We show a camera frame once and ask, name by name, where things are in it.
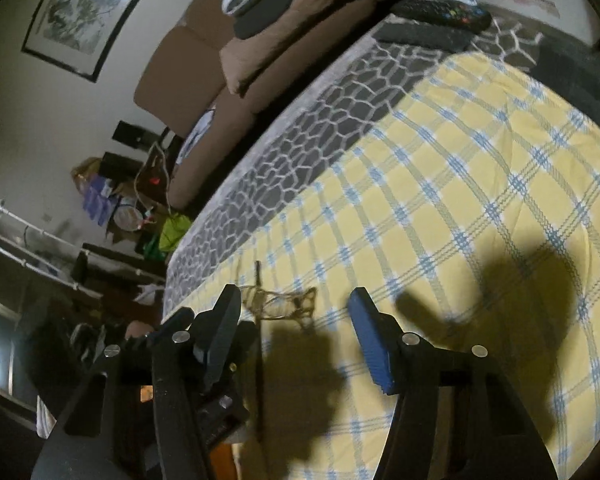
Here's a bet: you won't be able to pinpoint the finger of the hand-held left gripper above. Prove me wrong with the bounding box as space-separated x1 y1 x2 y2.
227 321 260 376

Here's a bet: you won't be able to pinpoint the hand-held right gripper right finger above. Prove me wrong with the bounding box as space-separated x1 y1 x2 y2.
348 287 556 480

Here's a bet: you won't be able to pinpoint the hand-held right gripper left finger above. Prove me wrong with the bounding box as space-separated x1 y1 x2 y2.
30 284 243 480

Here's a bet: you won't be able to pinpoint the key ring with braided cord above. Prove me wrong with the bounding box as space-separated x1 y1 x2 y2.
237 282 317 333

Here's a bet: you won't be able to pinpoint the cardboard box orange inside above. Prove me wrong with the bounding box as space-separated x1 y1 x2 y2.
207 437 241 480

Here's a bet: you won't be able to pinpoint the green bag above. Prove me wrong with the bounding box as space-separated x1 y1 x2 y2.
157 212 193 256

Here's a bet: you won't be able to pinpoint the yellow plaid tablecloth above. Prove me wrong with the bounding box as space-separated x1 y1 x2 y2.
160 52 600 480

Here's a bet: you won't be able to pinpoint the black speaker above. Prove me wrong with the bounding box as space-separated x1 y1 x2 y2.
112 120 148 148
101 152 143 186

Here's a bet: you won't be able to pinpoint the white papers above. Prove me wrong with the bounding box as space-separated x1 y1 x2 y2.
177 105 216 166

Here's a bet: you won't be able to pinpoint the grey pebble pattern mat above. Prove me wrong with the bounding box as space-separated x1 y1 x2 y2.
162 2 546 321

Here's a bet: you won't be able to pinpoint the brown paper bag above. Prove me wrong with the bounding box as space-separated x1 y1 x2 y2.
70 156 103 183

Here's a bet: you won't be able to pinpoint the brown sofa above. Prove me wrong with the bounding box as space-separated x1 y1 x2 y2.
132 0 446 211

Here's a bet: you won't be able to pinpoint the brown cushion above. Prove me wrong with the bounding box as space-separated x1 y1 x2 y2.
219 0 351 96

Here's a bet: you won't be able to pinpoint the plain black remote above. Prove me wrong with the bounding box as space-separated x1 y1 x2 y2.
375 22 473 53

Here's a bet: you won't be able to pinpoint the black flat rectangular object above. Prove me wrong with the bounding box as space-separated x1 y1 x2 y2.
534 39 600 130

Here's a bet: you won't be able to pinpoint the black oval pad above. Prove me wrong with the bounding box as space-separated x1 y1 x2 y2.
232 0 296 40

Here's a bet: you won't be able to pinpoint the black remote coloured buttons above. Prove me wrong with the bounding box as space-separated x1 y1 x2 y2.
390 0 493 33

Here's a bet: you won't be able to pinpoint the framed wall picture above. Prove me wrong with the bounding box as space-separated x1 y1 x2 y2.
21 0 173 83

